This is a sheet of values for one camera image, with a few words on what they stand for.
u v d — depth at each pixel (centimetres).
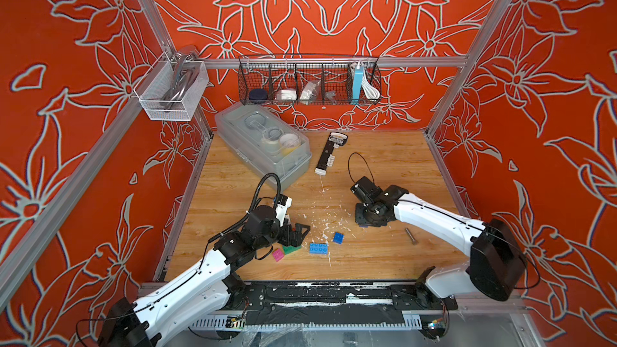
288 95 86
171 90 83
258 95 96
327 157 107
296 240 68
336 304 73
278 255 81
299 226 68
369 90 90
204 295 58
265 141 95
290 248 82
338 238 84
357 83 85
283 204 69
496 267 42
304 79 101
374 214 59
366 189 66
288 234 67
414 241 83
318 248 81
